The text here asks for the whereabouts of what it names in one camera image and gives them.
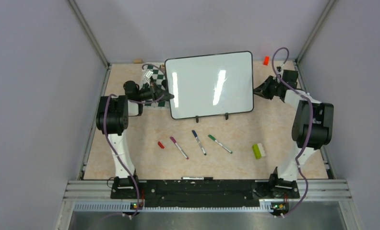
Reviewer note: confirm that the orange block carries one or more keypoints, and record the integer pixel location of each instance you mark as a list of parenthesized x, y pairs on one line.
[(266, 61)]

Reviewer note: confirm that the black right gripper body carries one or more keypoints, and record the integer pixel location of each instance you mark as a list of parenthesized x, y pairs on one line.
[(279, 86)]

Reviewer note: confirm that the white whiteboard black frame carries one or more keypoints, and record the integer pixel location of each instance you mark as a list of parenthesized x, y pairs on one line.
[(209, 85)]

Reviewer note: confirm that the wooden cork piece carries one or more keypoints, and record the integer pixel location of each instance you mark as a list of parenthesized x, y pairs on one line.
[(137, 61)]

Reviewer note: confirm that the green capped marker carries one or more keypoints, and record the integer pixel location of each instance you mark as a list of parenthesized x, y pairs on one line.
[(220, 144)]

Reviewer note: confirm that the pink capped marker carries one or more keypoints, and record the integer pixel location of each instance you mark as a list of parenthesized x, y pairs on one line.
[(179, 148)]

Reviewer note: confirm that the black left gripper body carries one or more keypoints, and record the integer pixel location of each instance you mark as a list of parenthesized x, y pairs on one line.
[(146, 94)]

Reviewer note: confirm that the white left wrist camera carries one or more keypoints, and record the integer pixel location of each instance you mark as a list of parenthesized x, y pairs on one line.
[(147, 75)]

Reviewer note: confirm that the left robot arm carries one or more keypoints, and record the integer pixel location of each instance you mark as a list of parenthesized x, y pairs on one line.
[(112, 119)]

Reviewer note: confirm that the blue capped marker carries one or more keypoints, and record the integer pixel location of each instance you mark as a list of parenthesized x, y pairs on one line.
[(199, 142)]

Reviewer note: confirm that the green lego brick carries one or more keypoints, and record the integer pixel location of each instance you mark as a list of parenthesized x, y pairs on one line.
[(258, 151)]

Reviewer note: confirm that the green white chess mat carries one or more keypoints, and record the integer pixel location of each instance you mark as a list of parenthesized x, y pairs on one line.
[(157, 79)]

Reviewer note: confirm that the red marker cap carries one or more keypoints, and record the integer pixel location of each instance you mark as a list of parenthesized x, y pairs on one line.
[(161, 145)]

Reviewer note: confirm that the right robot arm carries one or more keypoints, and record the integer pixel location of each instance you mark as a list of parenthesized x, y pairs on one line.
[(311, 129)]

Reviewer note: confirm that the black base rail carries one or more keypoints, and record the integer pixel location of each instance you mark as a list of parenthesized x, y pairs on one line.
[(202, 193)]

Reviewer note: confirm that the marker on base rail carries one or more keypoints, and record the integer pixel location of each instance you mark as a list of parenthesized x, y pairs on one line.
[(197, 178)]

